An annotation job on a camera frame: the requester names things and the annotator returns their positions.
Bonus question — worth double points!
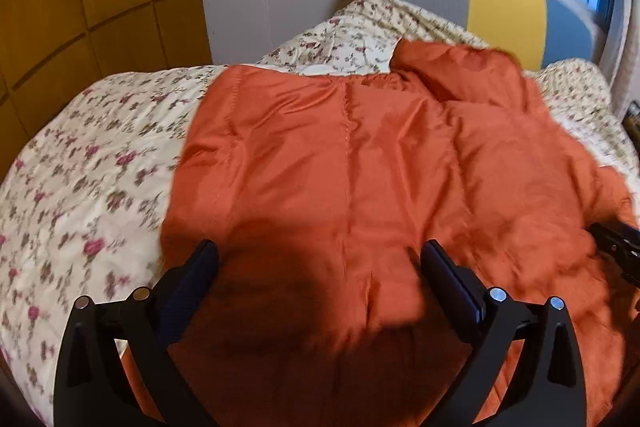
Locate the wooden bedside table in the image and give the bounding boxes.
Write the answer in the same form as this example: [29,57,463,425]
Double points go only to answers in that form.
[623,101,640,150]

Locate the right floral curtain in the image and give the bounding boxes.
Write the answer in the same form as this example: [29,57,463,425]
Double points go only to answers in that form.
[599,0,639,121]

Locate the floral bed quilt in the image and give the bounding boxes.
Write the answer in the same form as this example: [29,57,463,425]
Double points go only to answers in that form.
[1,0,639,426]

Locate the wooden wardrobe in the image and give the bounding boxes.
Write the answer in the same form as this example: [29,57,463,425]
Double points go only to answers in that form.
[1,0,213,171]

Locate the orange padded jacket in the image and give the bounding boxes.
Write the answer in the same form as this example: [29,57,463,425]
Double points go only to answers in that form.
[160,40,639,426]

